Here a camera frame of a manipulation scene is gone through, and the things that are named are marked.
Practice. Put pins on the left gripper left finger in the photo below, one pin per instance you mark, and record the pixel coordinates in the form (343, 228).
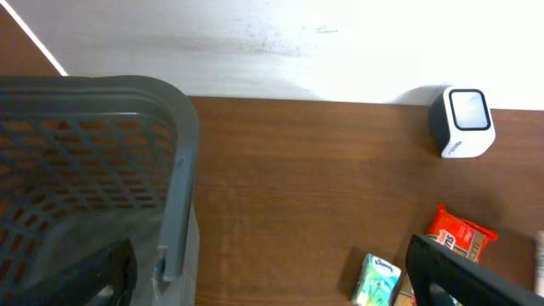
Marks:
(105, 277)

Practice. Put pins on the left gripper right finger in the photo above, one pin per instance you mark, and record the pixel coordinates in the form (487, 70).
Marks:
(440, 276)

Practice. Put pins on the orange spaghetti pack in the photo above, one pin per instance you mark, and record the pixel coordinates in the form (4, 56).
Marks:
(462, 236)

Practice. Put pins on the green white tissue pack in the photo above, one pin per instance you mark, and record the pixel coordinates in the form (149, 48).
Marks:
(377, 281)

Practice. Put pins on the white barcode scanner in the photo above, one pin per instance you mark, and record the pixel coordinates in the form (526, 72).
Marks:
(461, 123)

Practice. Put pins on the dark grey mesh basket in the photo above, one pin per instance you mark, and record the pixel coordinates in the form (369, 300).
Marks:
(86, 161)

